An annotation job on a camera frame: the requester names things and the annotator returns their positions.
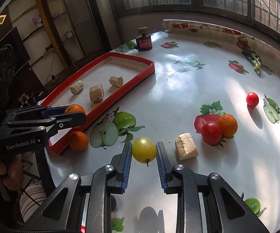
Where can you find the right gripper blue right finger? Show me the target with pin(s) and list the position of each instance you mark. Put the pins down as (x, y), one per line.
(225, 211)

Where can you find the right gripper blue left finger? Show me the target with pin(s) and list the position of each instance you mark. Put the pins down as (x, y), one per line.
(86, 198)

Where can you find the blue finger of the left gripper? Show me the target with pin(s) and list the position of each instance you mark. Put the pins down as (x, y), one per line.
(34, 115)
(66, 121)

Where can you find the orange mandarin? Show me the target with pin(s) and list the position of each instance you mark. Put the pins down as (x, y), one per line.
(228, 124)
(74, 108)
(78, 140)

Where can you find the beige cork block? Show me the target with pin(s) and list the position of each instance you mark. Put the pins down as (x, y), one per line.
(185, 147)

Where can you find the yellow-green plum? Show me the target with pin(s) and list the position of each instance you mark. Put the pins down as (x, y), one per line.
(144, 150)

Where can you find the large red tomato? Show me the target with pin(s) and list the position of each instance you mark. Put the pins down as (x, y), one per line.
(211, 132)

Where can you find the small red tomato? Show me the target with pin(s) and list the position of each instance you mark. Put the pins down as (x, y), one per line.
(252, 99)

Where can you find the left hand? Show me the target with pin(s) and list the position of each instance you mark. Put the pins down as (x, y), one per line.
(11, 174)

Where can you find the beige cork cylinder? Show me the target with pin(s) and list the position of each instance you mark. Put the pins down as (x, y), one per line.
(76, 87)

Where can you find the large beige cork chunk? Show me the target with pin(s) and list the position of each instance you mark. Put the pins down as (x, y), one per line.
(96, 93)

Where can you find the small beige cork piece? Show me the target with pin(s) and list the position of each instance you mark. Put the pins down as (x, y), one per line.
(116, 81)

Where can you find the red rimmed white tray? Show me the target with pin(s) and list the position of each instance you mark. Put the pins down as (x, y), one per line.
(133, 69)

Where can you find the black television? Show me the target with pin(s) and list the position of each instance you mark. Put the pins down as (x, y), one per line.
(13, 55)

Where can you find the fruit print tablecloth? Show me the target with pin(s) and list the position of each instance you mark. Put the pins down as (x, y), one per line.
(202, 72)

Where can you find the purple plush toy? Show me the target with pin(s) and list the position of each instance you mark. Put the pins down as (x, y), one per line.
(37, 21)

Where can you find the dark jar with cork lid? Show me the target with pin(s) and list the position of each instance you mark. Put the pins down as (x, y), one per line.
(143, 40)

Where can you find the tall white air conditioner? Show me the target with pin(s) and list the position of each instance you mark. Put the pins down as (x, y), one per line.
(104, 23)

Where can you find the wooden wall shelf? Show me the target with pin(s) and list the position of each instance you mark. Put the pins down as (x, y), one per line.
(55, 46)

